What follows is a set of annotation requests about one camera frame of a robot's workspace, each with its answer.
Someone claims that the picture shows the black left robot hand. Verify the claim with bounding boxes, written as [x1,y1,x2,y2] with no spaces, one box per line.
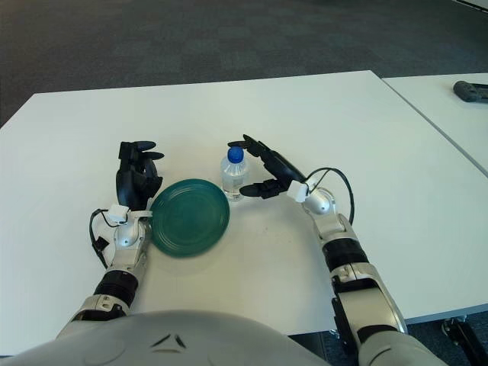
[115,140,165,210]

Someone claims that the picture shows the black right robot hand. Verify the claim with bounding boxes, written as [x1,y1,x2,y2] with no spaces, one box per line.
[227,133,307,200]

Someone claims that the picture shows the clear bottle with blue cap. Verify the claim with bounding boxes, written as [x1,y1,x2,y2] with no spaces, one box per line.
[220,146,251,202]

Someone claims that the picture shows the green round plate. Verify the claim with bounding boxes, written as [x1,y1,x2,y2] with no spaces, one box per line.
[149,178,232,259]

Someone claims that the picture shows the white right wrist connector box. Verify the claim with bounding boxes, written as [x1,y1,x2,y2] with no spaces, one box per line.
[287,181,312,203]

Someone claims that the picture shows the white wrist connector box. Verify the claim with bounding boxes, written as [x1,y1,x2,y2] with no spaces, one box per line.
[287,181,312,203]
[108,204,130,226]

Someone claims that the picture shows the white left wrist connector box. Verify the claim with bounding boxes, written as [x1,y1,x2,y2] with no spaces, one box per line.
[108,204,130,226]

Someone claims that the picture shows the grey robot torso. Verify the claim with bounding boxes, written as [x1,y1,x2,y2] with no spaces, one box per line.
[0,309,332,366]

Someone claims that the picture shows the grey fabric object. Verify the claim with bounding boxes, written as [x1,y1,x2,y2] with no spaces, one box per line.
[452,80,488,103]

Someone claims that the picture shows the black table leg with caster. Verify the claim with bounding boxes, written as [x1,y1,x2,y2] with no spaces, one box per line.
[441,316,488,366]

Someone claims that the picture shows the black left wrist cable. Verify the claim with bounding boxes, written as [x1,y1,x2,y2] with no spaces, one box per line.
[88,207,117,270]

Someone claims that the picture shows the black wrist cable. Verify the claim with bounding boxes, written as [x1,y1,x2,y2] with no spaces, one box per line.
[88,207,117,270]
[304,166,356,233]

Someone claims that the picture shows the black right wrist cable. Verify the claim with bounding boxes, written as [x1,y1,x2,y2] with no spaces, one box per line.
[304,166,356,233]

